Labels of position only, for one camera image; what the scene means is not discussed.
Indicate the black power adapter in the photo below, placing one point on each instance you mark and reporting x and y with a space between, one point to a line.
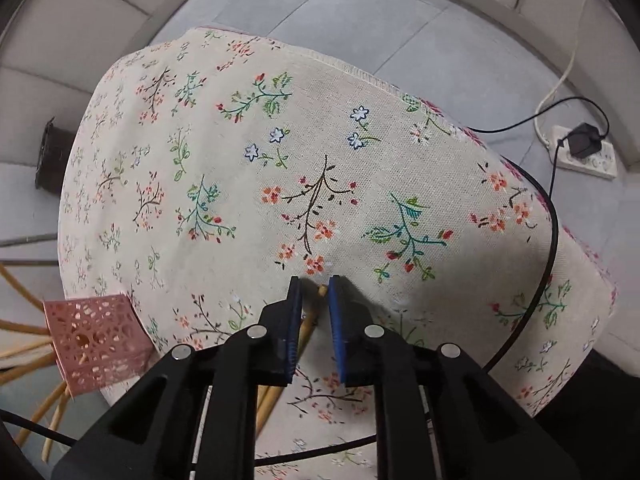
584 141

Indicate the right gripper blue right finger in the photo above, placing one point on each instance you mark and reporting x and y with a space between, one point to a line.
349 316

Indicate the floral tablecloth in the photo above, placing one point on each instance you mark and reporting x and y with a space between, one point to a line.
210 170

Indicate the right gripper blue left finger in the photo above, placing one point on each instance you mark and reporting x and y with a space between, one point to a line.
289 318

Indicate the mop with blue head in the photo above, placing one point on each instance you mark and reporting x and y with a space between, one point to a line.
15 251

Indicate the pink perforated utensil holder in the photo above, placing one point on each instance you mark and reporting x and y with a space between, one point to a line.
98 341

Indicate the white kitchen cabinets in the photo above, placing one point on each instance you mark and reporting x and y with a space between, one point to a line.
53 52

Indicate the black trash bin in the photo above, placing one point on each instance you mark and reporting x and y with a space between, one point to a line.
54 153

